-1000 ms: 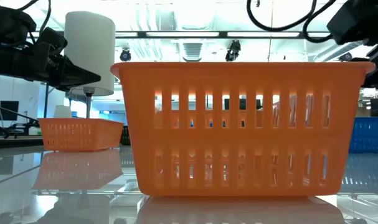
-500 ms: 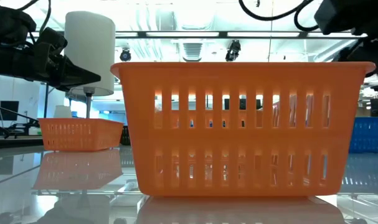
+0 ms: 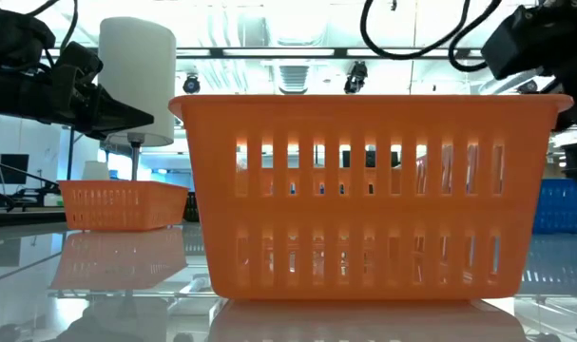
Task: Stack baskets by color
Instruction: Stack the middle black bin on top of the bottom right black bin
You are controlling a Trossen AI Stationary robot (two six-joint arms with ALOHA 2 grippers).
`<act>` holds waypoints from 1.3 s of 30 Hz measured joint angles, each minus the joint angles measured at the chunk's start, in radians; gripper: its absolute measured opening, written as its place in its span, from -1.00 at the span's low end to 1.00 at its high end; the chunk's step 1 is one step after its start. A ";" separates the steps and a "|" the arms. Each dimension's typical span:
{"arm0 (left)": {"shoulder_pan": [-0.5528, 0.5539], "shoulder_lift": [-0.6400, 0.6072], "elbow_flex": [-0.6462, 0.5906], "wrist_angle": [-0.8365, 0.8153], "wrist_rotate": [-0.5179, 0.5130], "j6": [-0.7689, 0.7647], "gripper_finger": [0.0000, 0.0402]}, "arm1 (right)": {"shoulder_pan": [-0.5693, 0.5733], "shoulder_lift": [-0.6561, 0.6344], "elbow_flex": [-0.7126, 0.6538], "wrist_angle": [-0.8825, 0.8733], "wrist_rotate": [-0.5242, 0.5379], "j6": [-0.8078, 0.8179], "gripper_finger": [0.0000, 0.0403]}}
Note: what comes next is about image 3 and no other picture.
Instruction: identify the orange slotted plastic basket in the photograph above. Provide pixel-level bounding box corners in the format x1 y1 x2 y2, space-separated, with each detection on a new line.
58 180 190 233
167 93 574 301

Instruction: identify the black background monitor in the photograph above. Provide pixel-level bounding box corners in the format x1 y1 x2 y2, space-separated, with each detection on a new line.
342 149 402 169

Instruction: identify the ceiling air vent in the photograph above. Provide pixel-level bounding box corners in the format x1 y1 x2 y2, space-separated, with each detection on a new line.
278 65 311 95

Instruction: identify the dark background desk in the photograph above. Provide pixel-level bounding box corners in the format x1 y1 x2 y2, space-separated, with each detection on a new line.
0 208 68 228

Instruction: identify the small background lamp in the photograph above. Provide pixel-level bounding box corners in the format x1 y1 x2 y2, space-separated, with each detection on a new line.
81 160 111 182

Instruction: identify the black ceiling rail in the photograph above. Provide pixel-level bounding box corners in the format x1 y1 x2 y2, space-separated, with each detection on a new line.
45 46 484 60

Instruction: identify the black computer monitor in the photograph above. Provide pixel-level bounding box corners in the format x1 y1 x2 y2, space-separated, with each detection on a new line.
0 152 30 186

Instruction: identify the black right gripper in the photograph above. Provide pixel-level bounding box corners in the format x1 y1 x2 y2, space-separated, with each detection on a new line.
480 0 577 82

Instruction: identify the small black bin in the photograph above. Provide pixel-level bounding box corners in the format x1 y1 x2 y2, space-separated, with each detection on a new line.
182 191 201 223

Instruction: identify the white shade table lamp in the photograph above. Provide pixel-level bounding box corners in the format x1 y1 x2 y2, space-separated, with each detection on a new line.
97 16 178 182

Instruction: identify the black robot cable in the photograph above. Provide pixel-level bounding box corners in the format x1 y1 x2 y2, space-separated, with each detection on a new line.
360 0 472 62
448 0 504 74
29 0 80 54

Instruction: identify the blue slotted plastic basket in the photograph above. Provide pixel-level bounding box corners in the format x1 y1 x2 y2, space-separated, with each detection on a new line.
532 178 577 235

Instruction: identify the black metal frame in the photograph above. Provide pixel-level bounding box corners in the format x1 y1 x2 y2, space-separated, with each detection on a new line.
65 125 87 181

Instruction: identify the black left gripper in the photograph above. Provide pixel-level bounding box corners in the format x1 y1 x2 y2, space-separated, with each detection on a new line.
0 41 155 142

